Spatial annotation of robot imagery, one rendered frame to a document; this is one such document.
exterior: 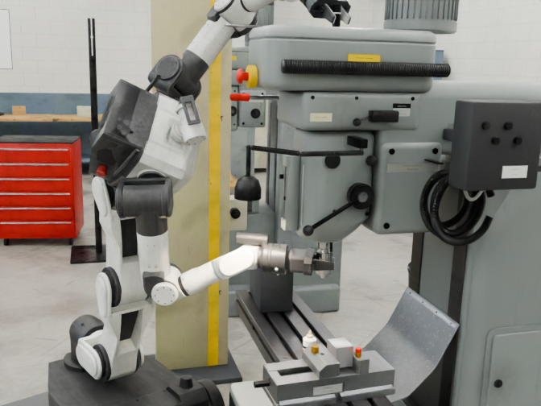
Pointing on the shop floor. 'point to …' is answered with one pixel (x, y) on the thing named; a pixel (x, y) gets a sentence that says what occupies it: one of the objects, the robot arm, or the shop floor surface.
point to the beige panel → (198, 209)
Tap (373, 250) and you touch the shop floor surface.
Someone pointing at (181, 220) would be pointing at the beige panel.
